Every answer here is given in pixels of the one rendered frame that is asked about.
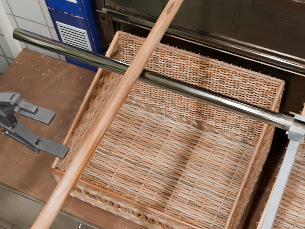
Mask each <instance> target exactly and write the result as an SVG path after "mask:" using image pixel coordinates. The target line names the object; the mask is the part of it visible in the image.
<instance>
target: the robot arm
mask: <svg viewBox="0 0 305 229"><path fill-rule="evenodd" d="M20 97H21V95H20V94H19V93H0V128H3V129H2V131H1V133H2V134H5V135H7V136H9V137H11V138H13V139H14V140H16V141H18V142H19V143H21V144H22V145H24V146H26V147H27V148H29V149H31V150H32V151H34V152H35V153H39V152H40V151H43V152H46V153H48V154H51V155H53V156H56V157H58V158H61V159H65V157H66V155H67V154H68V152H69V151H70V147H68V146H66V145H63V144H60V143H58V142H55V141H52V140H50V139H47V138H45V137H43V138H42V139H41V138H40V137H39V136H37V135H36V134H35V133H33V132H32V131H30V130H29V129H28V128H26V127H25V126H23V125H22V124H21V121H20V120H19V119H18V118H16V117H15V116H14V113H17V114H18V113H19V114H20V115H21V116H24V117H27V118H29V119H32V120H35V121H38V122H40V123H43V124H45V125H50V123H51V122H52V120H53V119H54V117H55V116H56V113H55V112H53V111H51V110H48V109H45V108H42V107H39V106H37V105H34V104H31V103H28V102H26V101H25V100H24V99H21V98H20ZM15 122H16V124H15V125H14V126H13V124H14V123H15Z"/></svg>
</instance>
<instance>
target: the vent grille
mask: <svg viewBox="0 0 305 229"><path fill-rule="evenodd" d="M56 24H57V27H58V29H59V32H60V35H61V38H62V41H63V42H64V43H67V44H70V45H73V46H76V47H79V48H82V49H85V50H89V51H92V49H91V45H90V42H89V38H88V35H87V31H85V30H82V29H79V28H76V27H73V26H70V25H66V24H63V23H60V22H57V21H56Z"/></svg>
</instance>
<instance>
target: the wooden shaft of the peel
mask: <svg viewBox="0 0 305 229"><path fill-rule="evenodd" d="M183 1H184V0H169V2H168V4H167V5H166V7H165V9H164V10H163V12H162V13H161V15H160V17H159V18H158V20H157V21H156V23H155V25H154V27H153V28H152V30H151V31H150V33H149V35H148V36H147V38H146V40H145V41H144V43H143V45H142V46H141V48H140V50H139V51H138V53H137V54H136V56H135V58H134V59H133V61H132V63H131V64H130V66H129V68H128V69H127V71H126V73H125V74H124V76H123V78H122V79H121V81H120V82H119V84H118V86H117V88H116V89H115V91H114V92H113V94H112V96H111V97H110V99H109V101H108V102H107V104H106V105H105V107H104V109H103V111H102V112H101V114H100V115H99V117H98V119H97V120H96V122H95V123H94V125H93V127H92V128H91V130H90V132H89V133H88V135H87V137H86V138H85V140H84V142H83V143H82V145H81V146H80V148H79V150H78V152H77V153H76V155H75V156H74V158H73V160H72V161H71V163H70V165H69V166H68V168H67V169H66V171H65V173H64V175H63V176H62V178H61V180H60V181H59V183H58V184H57V186H56V188H55V189H54V191H53V193H52V194H51V196H50V198H49V199H48V201H47V202H46V204H45V206H44V207H43V209H42V211H41V212H40V214H39V215H38V217H37V219H36V221H35V222H34V224H33V225H32V227H31V229H49V228H50V226H51V224H52V223H53V221H54V219H55V218H56V216H57V214H58V213H59V211H60V209H61V208H62V206H63V204H64V203H65V201H66V199H67V197H68V196H69V194H70V192H71V191H72V189H73V187H74V186H75V184H76V182H77V181H78V179H79V177H80V176H81V174H82V172H83V170H84V169H85V167H86V165H87V164H88V162H89V160H90V159H91V157H92V155H93V154H94V152H95V150H96V148H97V147H98V145H99V143H100V142H101V140H102V138H103V137H104V135H105V133H106V132H107V130H108V128H109V126H110V125H111V123H112V121H113V120H114V118H115V116H116V114H117V113H118V111H119V110H120V108H121V106H122V104H123V103H124V101H125V99H126V98H127V96H128V94H129V92H130V91H131V89H132V87H133V86H134V84H135V82H136V81H137V79H138V77H139V76H140V74H141V72H142V70H143V69H144V67H145V65H146V64H147V62H148V60H149V59H150V57H151V55H152V54H153V52H154V50H155V49H156V47H157V45H158V43H159V42H160V40H161V38H162V37H163V35H164V33H165V32H166V30H167V28H168V27H169V25H170V23H171V21H172V20H173V18H174V16H175V15H176V13H177V11H178V10H179V8H180V6H181V5H182V3H183Z"/></svg>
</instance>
